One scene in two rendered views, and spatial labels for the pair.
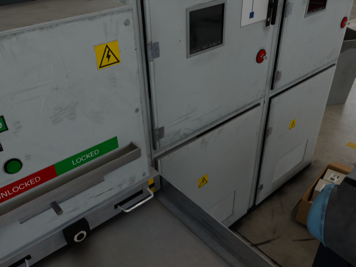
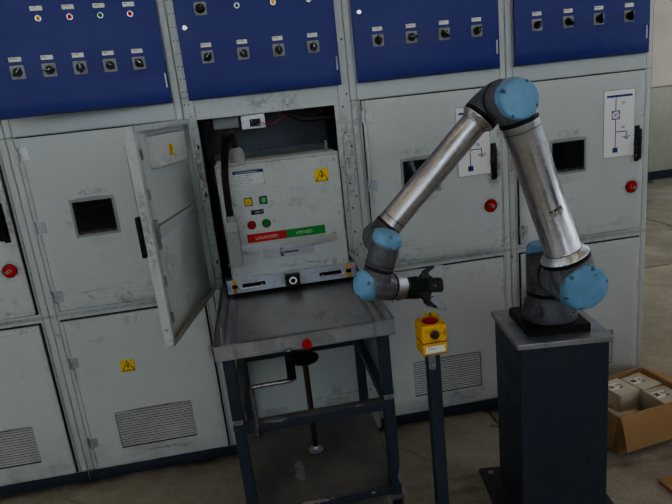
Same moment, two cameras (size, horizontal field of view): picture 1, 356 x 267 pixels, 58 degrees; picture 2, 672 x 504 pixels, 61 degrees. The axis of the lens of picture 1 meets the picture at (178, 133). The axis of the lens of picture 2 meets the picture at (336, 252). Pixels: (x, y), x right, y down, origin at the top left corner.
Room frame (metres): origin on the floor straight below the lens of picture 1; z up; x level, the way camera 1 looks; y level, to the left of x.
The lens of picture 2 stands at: (-1.28, -1.11, 1.59)
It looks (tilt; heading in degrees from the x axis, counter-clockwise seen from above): 15 degrees down; 32
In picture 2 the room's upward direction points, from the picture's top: 6 degrees counter-clockwise
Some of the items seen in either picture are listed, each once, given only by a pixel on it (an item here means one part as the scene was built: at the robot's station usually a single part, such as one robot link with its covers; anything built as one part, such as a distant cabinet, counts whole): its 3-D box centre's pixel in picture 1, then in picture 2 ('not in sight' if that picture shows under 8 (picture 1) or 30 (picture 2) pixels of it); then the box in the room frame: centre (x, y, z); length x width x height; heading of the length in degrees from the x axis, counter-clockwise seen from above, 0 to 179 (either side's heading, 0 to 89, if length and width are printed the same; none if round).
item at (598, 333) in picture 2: not in sight; (547, 325); (0.70, -0.72, 0.74); 0.32 x 0.32 x 0.02; 31
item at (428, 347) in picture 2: not in sight; (431, 335); (0.26, -0.45, 0.85); 0.08 x 0.08 x 0.10; 39
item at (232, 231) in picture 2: not in sight; (234, 243); (0.36, 0.39, 1.09); 0.08 x 0.05 x 0.17; 39
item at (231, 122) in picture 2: not in sight; (276, 192); (1.00, 0.64, 1.18); 0.78 x 0.69 x 0.79; 39
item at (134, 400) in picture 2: not in sight; (143, 212); (0.73, 1.33, 1.12); 1.35 x 0.70 x 2.25; 39
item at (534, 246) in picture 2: not in sight; (549, 265); (0.70, -0.72, 0.96); 0.17 x 0.15 x 0.18; 36
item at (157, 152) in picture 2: not in sight; (174, 222); (0.21, 0.53, 1.21); 0.63 x 0.07 x 0.74; 29
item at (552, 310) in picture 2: not in sight; (548, 301); (0.71, -0.72, 0.83); 0.19 x 0.19 x 0.10
